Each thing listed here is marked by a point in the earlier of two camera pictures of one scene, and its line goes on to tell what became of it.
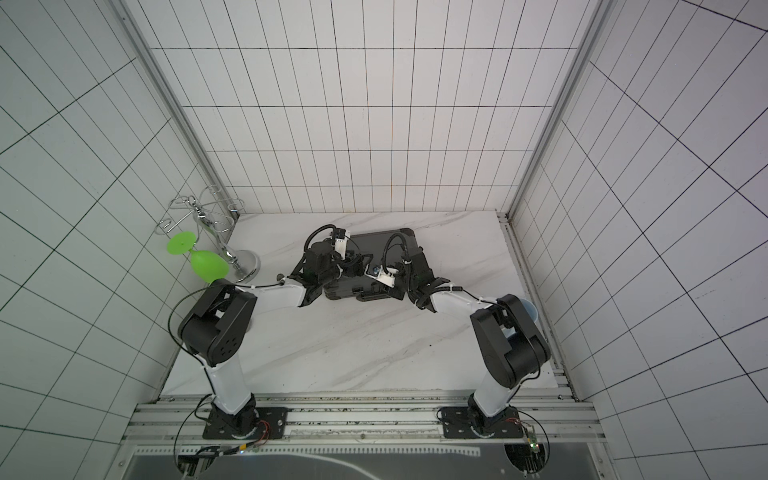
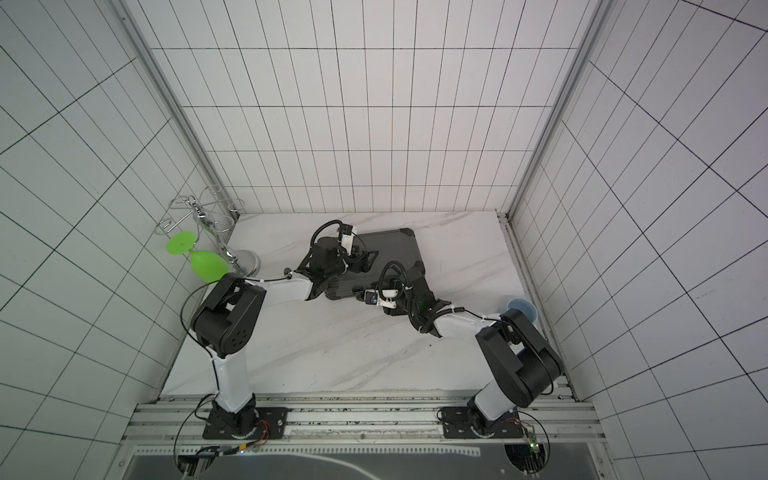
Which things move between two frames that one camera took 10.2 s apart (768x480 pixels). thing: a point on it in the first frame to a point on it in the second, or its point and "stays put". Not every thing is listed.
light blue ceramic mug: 531,309 stays put
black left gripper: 350,261 stays put
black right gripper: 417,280 to 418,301
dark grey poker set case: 388,248 stays put
